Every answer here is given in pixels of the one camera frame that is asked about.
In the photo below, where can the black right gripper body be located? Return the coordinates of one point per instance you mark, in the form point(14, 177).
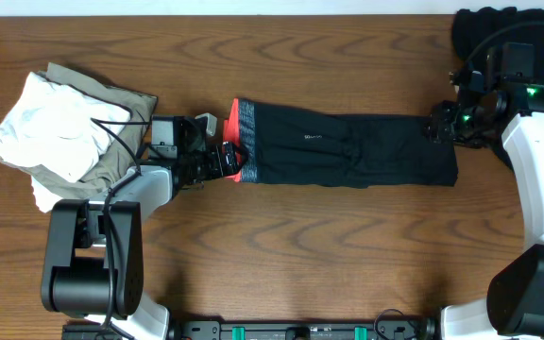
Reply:
point(460, 126)

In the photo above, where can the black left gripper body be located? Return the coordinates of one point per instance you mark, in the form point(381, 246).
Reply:
point(204, 166)

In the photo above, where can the black leggings with red waistband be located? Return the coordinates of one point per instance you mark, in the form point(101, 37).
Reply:
point(288, 145)

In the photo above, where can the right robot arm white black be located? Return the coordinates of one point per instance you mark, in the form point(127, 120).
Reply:
point(513, 307)

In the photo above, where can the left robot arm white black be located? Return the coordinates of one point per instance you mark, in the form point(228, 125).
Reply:
point(93, 267)

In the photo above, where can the black folded garment pile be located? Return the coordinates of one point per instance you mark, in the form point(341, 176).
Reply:
point(489, 33)

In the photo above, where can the white crumpled cloth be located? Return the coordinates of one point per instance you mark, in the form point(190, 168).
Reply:
point(62, 132)

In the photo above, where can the black base rail with mounts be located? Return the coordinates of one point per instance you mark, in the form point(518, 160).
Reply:
point(390, 324)

